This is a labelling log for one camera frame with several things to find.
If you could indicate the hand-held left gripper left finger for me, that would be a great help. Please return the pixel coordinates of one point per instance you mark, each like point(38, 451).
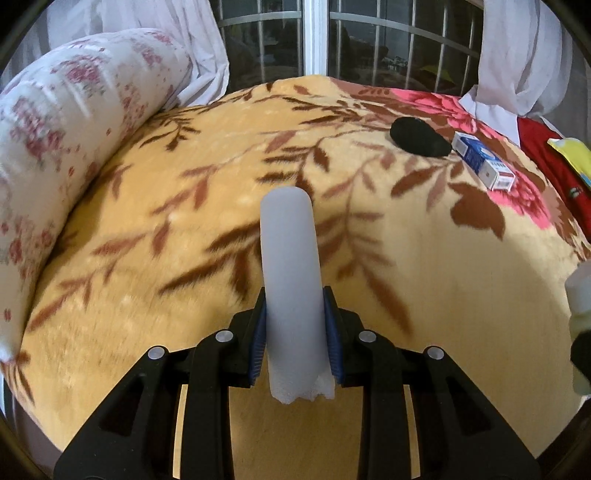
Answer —
point(258, 341)

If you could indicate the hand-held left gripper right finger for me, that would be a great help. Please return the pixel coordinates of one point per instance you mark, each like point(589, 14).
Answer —
point(331, 341)

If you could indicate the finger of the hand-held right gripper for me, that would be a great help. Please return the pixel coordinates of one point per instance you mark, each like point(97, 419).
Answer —
point(582, 357)

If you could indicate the white bottle with green label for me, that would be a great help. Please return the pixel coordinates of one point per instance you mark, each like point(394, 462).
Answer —
point(579, 300)

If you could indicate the white translucent cylinder tube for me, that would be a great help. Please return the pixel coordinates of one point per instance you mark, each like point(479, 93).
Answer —
point(291, 277)

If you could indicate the yellow floral fleece blanket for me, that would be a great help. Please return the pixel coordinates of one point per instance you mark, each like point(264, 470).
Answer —
point(415, 300)

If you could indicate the red fleece blanket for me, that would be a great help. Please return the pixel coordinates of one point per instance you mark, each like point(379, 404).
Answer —
point(551, 175)

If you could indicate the yellow packet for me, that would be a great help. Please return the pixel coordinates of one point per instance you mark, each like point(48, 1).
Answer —
point(575, 154)

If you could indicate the blue and white carton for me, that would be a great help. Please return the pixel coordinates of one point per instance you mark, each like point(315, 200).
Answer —
point(485, 161)

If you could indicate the black cloth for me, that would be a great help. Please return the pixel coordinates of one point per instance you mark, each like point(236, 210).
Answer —
point(418, 137)

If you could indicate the floral white rolled quilt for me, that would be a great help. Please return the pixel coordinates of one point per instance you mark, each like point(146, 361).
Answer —
point(69, 138)

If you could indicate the sheer pink-patterned curtain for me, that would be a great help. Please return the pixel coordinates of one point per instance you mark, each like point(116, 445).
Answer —
point(517, 60)
point(184, 46)

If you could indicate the white-framed barred window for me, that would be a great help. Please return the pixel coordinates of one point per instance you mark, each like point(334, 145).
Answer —
point(314, 37)

